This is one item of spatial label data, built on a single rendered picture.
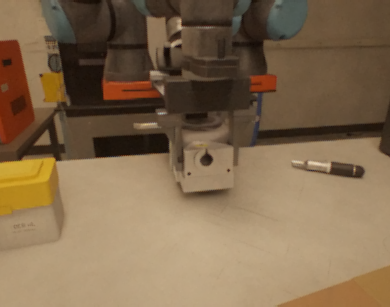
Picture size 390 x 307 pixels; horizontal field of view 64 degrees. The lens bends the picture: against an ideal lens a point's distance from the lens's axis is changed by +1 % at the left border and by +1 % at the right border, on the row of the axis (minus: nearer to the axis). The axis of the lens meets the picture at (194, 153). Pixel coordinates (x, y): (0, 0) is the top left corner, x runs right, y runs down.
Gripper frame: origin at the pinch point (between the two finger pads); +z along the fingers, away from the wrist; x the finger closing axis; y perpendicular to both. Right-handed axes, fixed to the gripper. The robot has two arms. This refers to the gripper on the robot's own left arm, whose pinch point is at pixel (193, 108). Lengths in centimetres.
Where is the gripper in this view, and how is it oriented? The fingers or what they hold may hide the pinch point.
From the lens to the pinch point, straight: 64.3
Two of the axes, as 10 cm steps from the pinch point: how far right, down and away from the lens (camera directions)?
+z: 1.2, 9.5, -3.0
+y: 1.3, -3.1, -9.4
